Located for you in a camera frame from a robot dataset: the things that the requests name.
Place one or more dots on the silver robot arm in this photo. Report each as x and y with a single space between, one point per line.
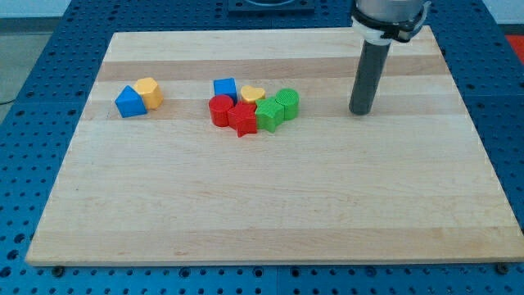
390 10

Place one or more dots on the yellow hexagon block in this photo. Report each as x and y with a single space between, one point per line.
149 90

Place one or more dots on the red star block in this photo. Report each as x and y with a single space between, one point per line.
242 119

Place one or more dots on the green star block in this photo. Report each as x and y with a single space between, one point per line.
269 114

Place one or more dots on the yellow heart block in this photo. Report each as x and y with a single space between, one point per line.
250 94

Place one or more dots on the green cylinder block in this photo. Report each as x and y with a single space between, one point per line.
289 98

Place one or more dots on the red cylinder block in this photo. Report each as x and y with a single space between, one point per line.
219 105

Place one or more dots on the blue cube block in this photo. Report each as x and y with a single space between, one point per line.
226 86

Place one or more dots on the blue triangle block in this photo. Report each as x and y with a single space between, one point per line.
129 103

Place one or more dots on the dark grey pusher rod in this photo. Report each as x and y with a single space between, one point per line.
371 64

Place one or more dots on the wooden board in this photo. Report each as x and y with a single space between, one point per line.
408 183

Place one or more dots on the black cable clamp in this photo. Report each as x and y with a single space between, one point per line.
383 33

